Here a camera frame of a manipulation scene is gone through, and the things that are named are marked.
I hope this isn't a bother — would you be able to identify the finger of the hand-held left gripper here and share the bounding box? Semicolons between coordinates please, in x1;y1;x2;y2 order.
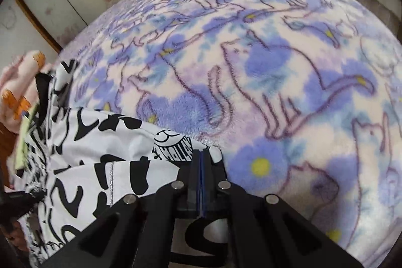
0;189;42;216

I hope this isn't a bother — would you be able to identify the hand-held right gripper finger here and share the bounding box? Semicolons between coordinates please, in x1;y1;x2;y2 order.
41;150;202;268
201;147;365;268

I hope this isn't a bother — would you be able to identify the black white printed jacket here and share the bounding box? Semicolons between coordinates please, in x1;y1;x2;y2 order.
16;59;228;268

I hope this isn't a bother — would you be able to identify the green black folded garment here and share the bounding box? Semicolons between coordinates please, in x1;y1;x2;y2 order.
16;98;41;171

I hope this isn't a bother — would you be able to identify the rolled pink bear quilt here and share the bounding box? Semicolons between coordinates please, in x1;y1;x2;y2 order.
0;50;55;133

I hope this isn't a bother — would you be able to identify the purple cat print blanket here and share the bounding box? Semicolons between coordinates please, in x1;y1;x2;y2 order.
58;0;402;259

